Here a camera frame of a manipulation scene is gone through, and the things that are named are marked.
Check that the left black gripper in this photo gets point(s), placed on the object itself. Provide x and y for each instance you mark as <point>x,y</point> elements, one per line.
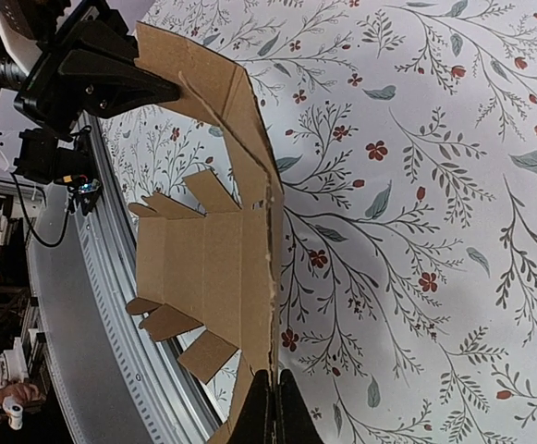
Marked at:
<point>88,66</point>

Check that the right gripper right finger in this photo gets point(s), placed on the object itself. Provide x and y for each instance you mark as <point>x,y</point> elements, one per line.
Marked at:
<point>293,421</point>

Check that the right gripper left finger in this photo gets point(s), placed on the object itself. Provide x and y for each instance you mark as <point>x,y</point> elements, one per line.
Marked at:
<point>255,421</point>

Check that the brown cardboard box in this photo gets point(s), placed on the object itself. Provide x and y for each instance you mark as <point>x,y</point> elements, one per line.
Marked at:
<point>215,269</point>

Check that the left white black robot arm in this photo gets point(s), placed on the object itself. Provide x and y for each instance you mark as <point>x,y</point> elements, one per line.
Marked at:
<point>63,61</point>

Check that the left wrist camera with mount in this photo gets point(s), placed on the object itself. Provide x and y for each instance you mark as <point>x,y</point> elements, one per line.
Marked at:
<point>25,25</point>

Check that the front aluminium rail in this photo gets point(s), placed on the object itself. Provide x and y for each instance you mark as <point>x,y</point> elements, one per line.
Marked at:
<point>114,384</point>

